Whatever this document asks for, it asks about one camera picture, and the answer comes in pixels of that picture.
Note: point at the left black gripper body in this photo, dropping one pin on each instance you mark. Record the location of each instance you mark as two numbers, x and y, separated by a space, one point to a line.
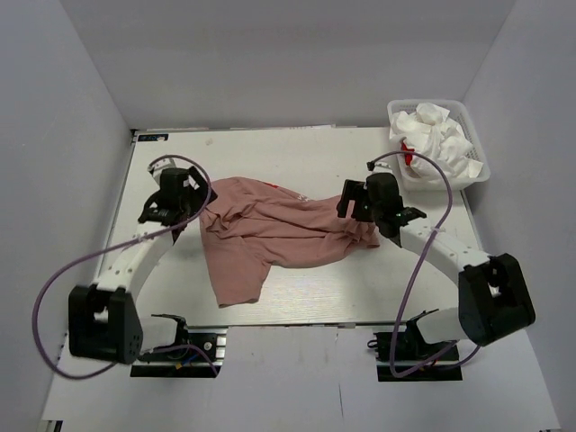
191 202

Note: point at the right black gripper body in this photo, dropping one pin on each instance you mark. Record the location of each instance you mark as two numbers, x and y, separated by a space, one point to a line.
364 209

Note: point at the pink t shirt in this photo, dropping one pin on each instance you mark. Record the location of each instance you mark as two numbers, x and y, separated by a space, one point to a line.
253 225

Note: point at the white t shirt red print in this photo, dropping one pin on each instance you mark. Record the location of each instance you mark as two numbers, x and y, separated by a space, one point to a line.
420 175

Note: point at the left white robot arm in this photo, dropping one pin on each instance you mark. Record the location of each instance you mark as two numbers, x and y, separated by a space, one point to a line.
103 320

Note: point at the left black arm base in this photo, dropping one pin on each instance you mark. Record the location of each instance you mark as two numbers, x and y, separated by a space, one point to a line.
200 355

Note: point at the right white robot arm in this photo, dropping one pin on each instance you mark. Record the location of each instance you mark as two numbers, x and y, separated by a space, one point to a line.
493 299

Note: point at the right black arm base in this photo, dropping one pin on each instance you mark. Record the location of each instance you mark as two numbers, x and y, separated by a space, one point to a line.
409 353

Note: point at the white t shirt in basket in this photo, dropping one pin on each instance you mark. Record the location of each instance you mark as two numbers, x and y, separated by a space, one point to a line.
430 131

